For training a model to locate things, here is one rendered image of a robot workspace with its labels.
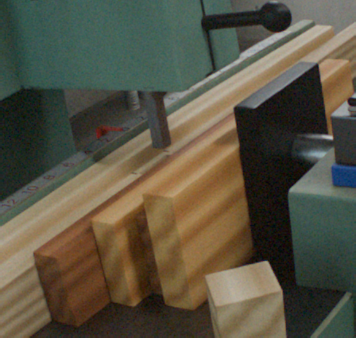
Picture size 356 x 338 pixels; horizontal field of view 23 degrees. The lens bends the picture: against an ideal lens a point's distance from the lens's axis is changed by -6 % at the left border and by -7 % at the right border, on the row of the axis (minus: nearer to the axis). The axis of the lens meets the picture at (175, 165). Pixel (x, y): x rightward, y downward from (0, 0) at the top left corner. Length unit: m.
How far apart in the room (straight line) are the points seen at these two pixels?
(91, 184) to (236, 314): 0.17
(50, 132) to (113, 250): 0.29
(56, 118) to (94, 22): 0.24
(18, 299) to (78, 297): 0.04
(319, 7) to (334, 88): 3.71
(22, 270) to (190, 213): 0.10
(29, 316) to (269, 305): 0.15
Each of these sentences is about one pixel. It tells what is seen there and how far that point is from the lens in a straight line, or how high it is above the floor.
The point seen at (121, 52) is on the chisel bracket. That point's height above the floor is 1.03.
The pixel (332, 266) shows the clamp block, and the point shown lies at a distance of 0.49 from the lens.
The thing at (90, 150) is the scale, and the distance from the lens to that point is 0.60.
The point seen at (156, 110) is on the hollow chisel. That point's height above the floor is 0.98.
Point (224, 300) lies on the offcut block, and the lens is 0.42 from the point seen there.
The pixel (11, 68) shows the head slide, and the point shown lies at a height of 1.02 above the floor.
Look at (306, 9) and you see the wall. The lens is 4.38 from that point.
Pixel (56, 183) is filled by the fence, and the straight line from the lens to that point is 0.57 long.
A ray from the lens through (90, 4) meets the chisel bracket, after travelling 0.55.
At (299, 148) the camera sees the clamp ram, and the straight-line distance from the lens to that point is 0.54.
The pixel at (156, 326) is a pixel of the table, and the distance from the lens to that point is 0.49.
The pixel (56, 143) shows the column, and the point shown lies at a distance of 0.78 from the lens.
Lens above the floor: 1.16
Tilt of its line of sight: 22 degrees down
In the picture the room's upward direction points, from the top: 10 degrees counter-clockwise
